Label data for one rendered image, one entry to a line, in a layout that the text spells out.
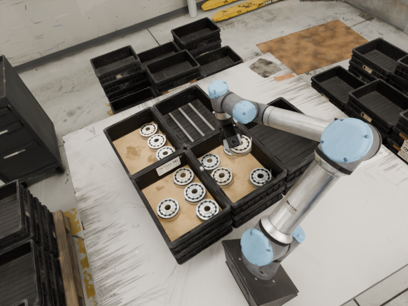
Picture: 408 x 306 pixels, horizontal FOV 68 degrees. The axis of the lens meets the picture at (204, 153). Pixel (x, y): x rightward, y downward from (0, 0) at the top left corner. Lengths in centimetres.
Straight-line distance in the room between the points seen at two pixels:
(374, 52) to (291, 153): 177
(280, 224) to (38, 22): 391
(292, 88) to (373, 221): 98
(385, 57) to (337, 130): 227
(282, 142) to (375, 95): 124
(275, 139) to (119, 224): 90
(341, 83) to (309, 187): 207
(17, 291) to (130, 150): 102
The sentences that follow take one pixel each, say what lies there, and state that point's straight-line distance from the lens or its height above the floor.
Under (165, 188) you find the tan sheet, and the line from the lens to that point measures 149.
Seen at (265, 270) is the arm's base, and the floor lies 90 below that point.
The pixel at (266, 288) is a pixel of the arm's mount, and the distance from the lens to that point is 121.
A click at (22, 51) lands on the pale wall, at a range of 455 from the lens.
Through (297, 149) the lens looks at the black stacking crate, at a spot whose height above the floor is 83.
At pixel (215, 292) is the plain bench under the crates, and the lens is 139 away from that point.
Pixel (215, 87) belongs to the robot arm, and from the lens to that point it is 110.
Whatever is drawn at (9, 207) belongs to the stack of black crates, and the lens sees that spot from 233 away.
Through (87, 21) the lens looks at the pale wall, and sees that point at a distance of 444.
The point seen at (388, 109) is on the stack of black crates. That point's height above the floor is 38.
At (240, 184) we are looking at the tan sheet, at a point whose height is 83.
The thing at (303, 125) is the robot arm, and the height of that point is 128.
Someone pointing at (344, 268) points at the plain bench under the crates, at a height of 70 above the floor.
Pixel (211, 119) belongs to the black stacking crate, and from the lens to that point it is 173.
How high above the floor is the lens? 204
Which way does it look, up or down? 50 degrees down
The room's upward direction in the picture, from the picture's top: 11 degrees counter-clockwise
